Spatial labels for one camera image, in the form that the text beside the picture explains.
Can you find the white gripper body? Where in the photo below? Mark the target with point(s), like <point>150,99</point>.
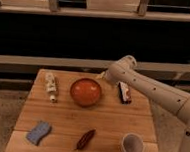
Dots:
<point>101,75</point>

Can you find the orange ceramic bowl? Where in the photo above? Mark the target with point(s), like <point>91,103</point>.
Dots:
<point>85,92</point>

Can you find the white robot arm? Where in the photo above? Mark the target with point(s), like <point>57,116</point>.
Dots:
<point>168,97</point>

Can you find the white plastic bottle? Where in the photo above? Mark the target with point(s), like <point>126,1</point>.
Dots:
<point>51,86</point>

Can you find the dark red chili pepper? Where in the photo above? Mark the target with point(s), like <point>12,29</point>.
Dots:
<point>84,140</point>

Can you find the blue sponge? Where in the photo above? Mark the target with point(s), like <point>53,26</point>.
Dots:
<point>41,130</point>

